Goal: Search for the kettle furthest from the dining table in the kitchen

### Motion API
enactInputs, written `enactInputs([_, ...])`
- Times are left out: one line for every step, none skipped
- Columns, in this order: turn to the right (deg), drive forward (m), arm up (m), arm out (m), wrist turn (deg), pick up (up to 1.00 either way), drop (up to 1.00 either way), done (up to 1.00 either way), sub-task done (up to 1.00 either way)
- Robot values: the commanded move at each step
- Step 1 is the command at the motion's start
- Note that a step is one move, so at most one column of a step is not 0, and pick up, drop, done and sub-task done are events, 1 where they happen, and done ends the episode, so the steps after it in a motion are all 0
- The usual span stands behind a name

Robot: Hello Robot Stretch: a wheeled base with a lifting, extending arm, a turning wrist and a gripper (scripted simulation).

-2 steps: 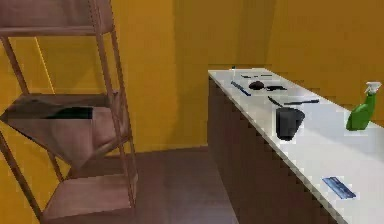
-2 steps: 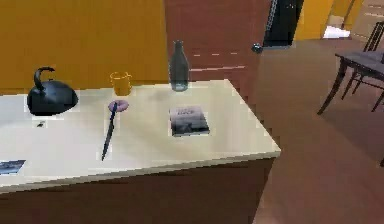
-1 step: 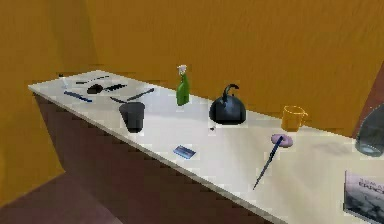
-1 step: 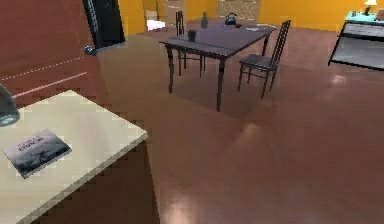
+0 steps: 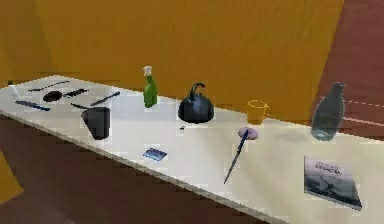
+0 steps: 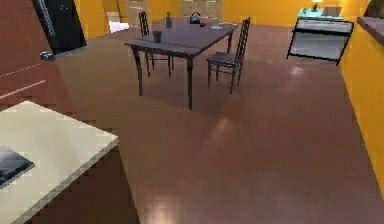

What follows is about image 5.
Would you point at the blue card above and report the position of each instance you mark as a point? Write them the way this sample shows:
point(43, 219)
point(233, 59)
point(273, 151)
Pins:
point(155, 154)

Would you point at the thin black utensil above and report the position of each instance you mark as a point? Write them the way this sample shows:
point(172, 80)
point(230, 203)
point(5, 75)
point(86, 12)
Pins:
point(48, 85)

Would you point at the small black utensil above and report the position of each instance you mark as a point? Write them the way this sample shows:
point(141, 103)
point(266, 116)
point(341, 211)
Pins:
point(79, 106)

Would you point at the black kettle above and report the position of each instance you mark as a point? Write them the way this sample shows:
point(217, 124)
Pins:
point(196, 108)

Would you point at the black ladle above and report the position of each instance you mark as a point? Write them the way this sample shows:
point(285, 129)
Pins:
point(55, 95)

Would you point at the grey glass bottle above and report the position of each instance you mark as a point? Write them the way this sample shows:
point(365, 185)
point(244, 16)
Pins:
point(328, 115)

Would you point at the green spray bottle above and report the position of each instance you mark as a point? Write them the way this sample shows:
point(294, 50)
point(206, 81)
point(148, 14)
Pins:
point(150, 91)

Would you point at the black cup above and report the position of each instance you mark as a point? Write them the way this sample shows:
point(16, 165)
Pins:
point(97, 122)

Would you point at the blue flat utensil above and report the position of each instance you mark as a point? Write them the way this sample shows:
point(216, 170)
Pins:
point(32, 105)

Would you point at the small clear shaker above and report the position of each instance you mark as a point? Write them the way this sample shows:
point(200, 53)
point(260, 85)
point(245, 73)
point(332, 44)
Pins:
point(12, 90)

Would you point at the black knife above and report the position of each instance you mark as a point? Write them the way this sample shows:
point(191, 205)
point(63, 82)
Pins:
point(105, 98)

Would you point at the yellow mug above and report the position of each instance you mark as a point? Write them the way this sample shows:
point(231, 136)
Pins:
point(256, 112)

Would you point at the white table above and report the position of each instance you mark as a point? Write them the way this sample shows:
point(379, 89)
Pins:
point(200, 153)

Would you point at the grey book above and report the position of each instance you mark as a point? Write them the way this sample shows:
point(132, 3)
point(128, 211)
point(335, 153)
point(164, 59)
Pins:
point(328, 181)

